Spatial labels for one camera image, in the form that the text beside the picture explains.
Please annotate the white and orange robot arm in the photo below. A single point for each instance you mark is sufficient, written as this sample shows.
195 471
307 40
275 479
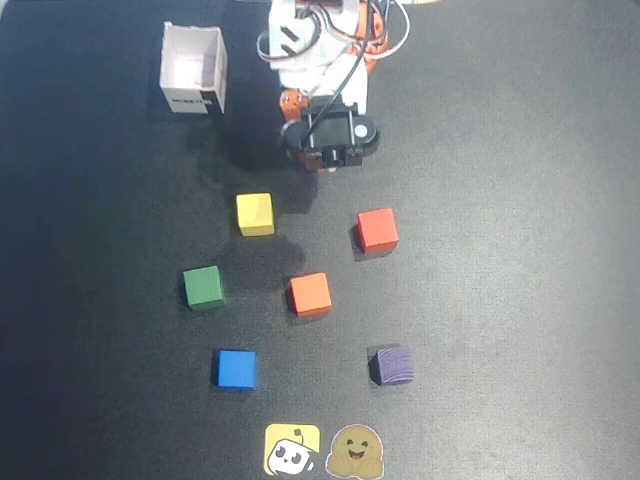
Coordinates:
300 30

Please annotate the black table mat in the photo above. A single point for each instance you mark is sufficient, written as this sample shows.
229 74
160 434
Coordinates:
500 300

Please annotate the red wooden cube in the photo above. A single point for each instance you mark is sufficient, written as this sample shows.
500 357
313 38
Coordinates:
377 230

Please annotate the hugging face emoji sticker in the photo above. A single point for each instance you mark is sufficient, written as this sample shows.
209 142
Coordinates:
355 450

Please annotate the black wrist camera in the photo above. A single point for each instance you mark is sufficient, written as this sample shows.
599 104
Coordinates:
330 132

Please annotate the yellow robot logo sticker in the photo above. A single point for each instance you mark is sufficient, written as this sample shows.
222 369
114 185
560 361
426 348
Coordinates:
292 450

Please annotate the blue wooden cube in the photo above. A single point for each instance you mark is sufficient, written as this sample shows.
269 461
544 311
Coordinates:
237 369

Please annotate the orange wooden cube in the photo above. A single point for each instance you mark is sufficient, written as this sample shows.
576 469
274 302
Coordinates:
310 294

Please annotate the green wooden cube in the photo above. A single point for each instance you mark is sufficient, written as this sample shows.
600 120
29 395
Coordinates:
202 285

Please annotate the white open cardboard box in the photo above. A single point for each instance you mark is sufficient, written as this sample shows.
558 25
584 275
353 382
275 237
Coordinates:
192 65

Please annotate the yellow wooden cube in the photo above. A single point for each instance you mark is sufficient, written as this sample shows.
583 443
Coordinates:
255 212

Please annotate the purple wooden cube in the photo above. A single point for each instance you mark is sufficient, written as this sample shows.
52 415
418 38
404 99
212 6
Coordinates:
395 365

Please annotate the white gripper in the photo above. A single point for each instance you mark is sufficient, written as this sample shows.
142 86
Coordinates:
292 106

